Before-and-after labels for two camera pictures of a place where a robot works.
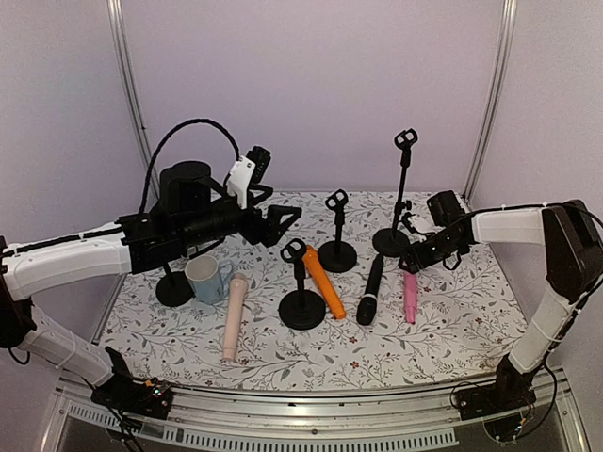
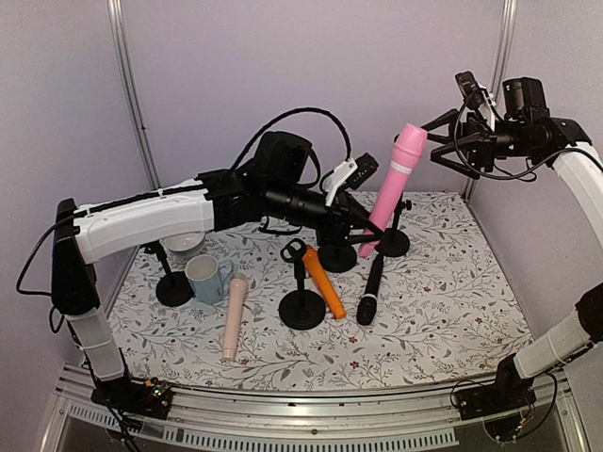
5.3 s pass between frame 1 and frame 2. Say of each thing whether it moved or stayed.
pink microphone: moved
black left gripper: moved
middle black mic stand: stayed
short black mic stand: stayed
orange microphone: stayed
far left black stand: stayed
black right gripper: moved
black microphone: stayed
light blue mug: stayed
